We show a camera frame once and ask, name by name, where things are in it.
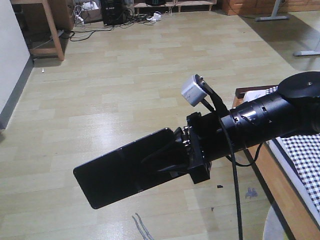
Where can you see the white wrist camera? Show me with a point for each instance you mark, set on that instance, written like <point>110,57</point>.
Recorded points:
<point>192,92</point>

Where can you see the white power strip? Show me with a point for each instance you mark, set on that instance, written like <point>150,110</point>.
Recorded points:
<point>157,16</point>

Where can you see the cardboard box with cables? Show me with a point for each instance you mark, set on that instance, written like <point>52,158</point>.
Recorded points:
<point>87,11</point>

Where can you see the low wooden shelf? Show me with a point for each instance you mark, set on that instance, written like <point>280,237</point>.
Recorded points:
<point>170,4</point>

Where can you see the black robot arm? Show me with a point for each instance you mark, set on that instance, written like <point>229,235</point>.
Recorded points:
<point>293,109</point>

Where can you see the black white checkered bedsheet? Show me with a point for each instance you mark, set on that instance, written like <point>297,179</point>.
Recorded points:
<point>303,153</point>

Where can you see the grey metal table foot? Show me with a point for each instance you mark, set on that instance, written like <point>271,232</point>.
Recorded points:
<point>312,52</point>

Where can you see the grey metal table leg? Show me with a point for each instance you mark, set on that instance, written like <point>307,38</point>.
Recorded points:
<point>273,16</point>

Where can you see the wooden desk left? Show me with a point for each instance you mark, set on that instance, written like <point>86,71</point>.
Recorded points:
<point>48,15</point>

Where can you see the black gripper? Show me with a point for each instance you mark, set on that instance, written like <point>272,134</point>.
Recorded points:
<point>207,142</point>

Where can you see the black computer tower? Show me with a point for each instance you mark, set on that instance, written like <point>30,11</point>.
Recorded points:
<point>113,12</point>

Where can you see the black smartphone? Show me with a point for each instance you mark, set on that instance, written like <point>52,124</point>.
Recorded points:
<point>120,174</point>

